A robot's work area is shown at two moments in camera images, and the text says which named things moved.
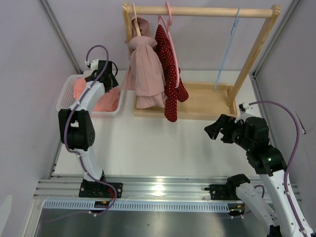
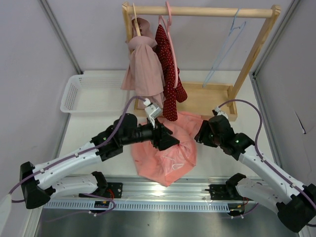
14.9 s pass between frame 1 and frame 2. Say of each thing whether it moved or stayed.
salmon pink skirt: moved
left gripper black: moved
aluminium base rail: stayed
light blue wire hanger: moved
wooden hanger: stayed
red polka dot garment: stayed
